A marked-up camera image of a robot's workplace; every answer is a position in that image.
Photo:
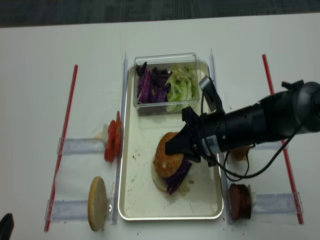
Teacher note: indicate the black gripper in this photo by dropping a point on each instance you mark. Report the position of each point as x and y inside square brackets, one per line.
[189, 140]

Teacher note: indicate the sesame top bun front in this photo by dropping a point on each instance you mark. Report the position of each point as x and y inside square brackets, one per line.
[160, 150]

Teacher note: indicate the sesame bun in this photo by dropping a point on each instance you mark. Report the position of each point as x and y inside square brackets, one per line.
[160, 150]
[240, 153]

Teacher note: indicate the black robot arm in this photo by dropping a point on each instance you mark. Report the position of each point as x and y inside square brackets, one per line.
[274, 118]

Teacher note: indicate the green lettuce leaf on bun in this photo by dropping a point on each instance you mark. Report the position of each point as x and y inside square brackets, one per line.
[184, 188]

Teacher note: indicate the shredded green lettuce pile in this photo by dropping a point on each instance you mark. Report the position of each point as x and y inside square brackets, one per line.
[182, 88]

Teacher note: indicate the red tomato slice rear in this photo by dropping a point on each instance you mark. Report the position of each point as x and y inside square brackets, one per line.
[117, 134]

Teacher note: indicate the red tomato slice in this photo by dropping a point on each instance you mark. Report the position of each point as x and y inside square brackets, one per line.
[109, 153]
[117, 134]

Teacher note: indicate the dark meat patty front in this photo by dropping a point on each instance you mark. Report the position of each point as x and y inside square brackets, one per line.
[237, 202]

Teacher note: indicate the dark meat patty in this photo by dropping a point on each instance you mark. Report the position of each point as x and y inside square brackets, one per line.
[246, 202]
[237, 202]

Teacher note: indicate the red tomato slice front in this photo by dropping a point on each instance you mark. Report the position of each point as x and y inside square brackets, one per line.
[109, 153]

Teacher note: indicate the dark meat patty rear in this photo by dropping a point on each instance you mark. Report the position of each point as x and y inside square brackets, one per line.
[246, 202]

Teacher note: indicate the purple cabbage strips on bun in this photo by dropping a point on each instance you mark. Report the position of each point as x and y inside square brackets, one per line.
[173, 182]

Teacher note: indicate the bottom bun half on tray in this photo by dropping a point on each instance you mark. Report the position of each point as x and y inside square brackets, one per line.
[157, 181]

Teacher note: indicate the sesame top bun rear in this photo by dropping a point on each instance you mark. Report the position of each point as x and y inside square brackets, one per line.
[240, 153]

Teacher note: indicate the clear plastic vegetable container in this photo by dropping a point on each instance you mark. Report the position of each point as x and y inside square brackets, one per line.
[164, 62]

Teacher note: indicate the shredded purple cabbage pile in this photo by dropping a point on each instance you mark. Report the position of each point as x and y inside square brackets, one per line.
[153, 85]

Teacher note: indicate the cream rectangular serving tray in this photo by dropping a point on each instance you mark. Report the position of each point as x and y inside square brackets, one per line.
[138, 197]

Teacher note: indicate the white pusher block left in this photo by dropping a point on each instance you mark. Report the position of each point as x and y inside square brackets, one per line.
[105, 134]

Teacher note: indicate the white pusher block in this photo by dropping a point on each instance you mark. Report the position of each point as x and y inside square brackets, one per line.
[105, 134]
[253, 196]

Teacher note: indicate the white pusher block right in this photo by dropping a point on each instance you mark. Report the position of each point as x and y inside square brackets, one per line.
[253, 196]

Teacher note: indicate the pale bun half standing left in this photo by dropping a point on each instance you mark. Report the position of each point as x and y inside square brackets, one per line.
[97, 204]

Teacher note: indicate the clear acrylic channel upper left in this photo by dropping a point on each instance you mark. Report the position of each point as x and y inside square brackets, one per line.
[69, 146]

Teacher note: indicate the clear acrylic channel lower right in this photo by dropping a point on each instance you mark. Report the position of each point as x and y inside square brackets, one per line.
[280, 203]

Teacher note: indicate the red strip right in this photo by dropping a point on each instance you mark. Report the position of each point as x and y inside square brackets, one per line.
[298, 205]

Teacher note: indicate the red strip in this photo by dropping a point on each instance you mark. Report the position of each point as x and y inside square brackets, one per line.
[59, 157]
[298, 205]

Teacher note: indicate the red strip left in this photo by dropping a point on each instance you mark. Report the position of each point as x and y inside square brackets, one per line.
[59, 157]

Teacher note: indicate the clear acrylic channel lower left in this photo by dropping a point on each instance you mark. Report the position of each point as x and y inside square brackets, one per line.
[64, 211]

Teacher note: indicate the black object at corner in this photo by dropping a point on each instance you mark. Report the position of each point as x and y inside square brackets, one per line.
[6, 226]

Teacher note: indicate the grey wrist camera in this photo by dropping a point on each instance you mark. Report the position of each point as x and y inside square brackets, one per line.
[211, 95]

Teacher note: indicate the clear acrylic rail left vertical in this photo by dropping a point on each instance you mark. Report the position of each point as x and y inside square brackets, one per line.
[115, 211]

